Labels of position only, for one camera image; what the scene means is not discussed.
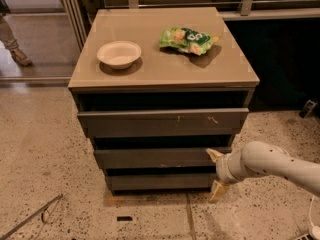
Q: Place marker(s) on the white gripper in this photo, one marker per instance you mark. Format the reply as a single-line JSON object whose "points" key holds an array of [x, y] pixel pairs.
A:
{"points": [[222, 170]]}

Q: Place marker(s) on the grey drawer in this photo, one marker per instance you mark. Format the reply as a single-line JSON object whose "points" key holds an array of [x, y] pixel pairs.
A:
{"points": [[156, 123], [159, 182], [153, 158]]}

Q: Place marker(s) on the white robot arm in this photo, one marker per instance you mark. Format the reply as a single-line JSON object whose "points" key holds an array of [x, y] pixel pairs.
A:
{"points": [[259, 159]]}

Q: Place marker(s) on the grey bottom drawer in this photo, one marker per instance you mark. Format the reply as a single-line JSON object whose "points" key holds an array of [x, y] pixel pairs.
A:
{"points": [[159, 182]]}

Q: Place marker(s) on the grey drawer cabinet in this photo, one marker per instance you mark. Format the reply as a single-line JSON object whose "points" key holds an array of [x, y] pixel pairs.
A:
{"points": [[162, 79]]}

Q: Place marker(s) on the grey top drawer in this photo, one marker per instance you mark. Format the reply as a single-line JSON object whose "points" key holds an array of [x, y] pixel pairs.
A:
{"points": [[156, 123]]}

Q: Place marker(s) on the small black floor object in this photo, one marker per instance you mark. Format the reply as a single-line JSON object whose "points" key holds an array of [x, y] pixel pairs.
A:
{"points": [[308, 108]]}

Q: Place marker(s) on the green snack bag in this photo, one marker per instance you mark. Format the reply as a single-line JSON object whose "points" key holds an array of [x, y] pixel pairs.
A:
{"points": [[187, 40]]}

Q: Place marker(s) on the white paper bowl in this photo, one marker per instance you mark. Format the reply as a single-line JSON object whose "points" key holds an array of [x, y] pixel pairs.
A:
{"points": [[119, 54]]}

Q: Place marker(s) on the metal rod on floor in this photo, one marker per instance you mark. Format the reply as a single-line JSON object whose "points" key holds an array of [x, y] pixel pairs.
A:
{"points": [[40, 211]]}

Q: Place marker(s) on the person leg with shoe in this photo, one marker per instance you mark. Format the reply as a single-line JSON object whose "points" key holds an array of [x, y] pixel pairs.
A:
{"points": [[9, 40]]}

